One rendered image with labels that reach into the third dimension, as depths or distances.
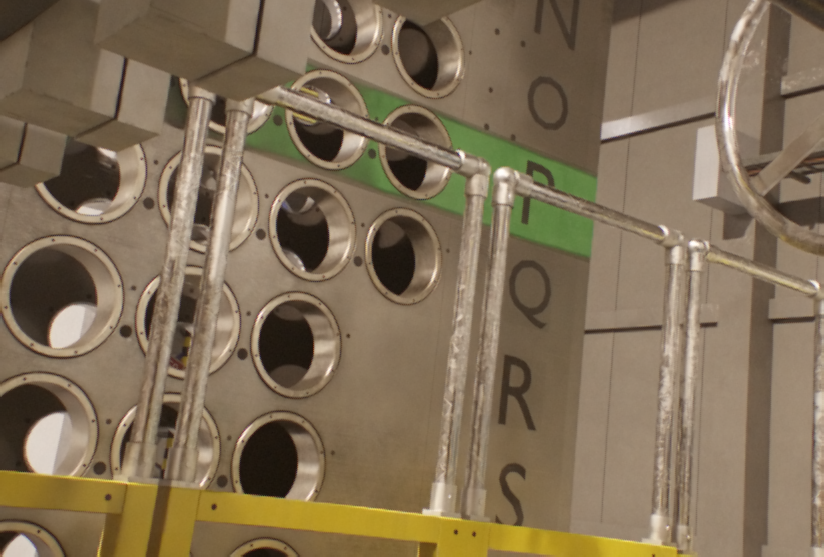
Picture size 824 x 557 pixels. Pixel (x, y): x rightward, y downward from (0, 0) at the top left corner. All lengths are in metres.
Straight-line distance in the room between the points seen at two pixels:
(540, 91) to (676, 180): 7.19
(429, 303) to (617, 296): 7.71
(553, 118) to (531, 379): 0.78
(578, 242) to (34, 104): 2.69
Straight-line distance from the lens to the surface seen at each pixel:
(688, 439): 2.34
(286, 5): 0.61
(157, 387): 1.59
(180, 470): 1.61
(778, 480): 9.31
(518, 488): 3.12
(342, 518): 1.75
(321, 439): 2.71
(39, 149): 0.91
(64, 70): 0.74
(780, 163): 1.19
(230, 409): 2.58
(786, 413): 9.33
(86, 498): 1.55
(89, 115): 0.75
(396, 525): 1.81
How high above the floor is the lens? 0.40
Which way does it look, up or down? 13 degrees up
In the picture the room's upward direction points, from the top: 7 degrees clockwise
